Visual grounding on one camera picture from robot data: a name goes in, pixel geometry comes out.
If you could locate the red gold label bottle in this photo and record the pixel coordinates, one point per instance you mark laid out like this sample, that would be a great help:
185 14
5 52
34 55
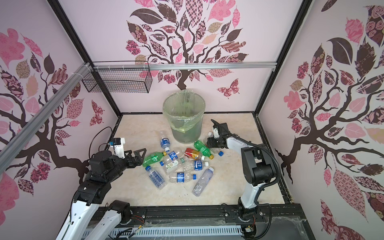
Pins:
194 154

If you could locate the soda water bottle blue cap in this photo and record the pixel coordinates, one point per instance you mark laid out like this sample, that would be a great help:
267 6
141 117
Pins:
156 178

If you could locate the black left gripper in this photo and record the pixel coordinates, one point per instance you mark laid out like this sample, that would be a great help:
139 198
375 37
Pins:
139 161

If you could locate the aluminium rail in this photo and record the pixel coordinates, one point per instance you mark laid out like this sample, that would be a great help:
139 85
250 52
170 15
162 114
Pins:
197 66
12 149

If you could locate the green plastic bin liner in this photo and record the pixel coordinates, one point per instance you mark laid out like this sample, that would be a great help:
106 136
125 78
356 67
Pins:
183 110

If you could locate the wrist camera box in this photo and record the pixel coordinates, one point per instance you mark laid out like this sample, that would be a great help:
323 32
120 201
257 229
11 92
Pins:
118 146
215 132

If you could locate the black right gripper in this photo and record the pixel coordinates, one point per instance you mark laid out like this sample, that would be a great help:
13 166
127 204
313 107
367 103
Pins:
211 142

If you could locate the clear bottle blue label white cap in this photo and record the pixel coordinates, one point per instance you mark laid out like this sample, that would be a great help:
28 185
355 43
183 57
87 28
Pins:
196 165

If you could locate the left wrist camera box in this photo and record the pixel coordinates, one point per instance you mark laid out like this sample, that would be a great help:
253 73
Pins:
118 146

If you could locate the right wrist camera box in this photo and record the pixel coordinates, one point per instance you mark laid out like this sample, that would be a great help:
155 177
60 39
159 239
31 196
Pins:
215 132

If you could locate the aluminium rail left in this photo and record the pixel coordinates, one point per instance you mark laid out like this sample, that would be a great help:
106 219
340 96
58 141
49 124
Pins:
12 149

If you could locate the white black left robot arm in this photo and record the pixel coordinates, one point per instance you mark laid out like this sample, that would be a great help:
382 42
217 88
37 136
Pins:
87 200

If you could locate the white slotted cable duct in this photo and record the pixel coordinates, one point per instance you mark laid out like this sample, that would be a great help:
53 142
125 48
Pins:
192 231

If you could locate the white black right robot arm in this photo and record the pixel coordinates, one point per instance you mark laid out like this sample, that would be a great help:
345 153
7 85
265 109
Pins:
260 168

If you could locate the clear bottle blue label back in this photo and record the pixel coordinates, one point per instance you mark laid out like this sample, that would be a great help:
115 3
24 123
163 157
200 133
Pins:
165 142

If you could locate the grey mesh waste bin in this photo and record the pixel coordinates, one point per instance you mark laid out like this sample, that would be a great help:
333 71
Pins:
190 136

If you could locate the aluminium rail back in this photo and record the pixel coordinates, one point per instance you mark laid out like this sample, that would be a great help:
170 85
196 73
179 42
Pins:
197 66

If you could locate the black base frame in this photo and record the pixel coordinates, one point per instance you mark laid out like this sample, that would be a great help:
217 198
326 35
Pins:
277 222

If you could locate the tall clear bottle white cap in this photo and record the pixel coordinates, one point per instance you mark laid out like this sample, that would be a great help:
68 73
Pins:
203 181

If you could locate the clear bottle blue label front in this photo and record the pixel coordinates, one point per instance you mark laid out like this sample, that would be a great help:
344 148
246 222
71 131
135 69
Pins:
182 177

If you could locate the green bottle yellow cap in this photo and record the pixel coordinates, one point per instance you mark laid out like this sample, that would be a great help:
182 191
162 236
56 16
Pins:
202 148
153 158

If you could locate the black wire wall basket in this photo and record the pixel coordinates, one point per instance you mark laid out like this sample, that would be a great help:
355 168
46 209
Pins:
119 77

